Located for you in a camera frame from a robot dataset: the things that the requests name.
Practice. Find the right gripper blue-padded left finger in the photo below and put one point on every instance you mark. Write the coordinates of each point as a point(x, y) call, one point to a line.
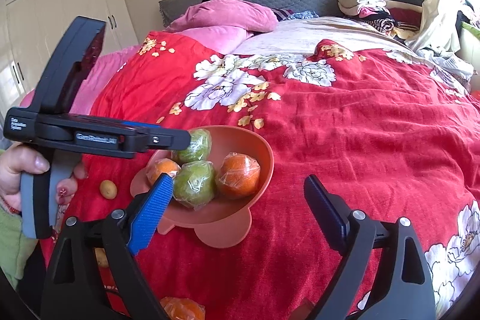
point(74, 288)

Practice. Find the beige bed sheet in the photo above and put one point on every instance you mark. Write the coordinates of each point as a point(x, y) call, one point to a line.
point(301, 36)

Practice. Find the pink pillow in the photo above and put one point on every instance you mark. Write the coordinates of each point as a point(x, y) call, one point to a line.
point(247, 15)

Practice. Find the red floral bedspread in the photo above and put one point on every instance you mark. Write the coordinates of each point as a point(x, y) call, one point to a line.
point(381, 132)

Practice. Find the pink plastic fruit bowl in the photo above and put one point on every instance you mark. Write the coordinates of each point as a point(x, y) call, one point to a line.
point(224, 222)

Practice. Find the wrapped orange in bowl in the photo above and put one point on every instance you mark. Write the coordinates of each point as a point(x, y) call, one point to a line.
point(238, 176)

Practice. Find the green-edged windowsill mat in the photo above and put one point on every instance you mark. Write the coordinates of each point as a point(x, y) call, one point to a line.
point(471, 29)

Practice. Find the large green fruit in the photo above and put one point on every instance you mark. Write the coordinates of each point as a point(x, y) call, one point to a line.
point(194, 184)

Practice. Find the pile of folded clothes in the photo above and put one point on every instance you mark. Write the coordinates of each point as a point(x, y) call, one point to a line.
point(400, 19)

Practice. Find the white wardrobe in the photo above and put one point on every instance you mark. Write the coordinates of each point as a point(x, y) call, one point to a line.
point(31, 30)

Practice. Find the right gripper black-padded right finger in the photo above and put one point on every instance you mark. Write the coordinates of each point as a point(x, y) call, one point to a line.
point(402, 288)

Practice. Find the brown longan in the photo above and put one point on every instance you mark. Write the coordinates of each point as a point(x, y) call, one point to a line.
point(108, 189)
point(101, 257)

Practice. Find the wrapped orange front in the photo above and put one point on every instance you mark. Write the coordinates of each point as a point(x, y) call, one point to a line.
point(182, 309)

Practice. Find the wrapped green fruit in bowl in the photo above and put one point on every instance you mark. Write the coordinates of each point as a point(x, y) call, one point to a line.
point(198, 149)

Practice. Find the orange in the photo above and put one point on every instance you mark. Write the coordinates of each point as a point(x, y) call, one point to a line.
point(238, 176)
point(161, 166)
point(182, 309)

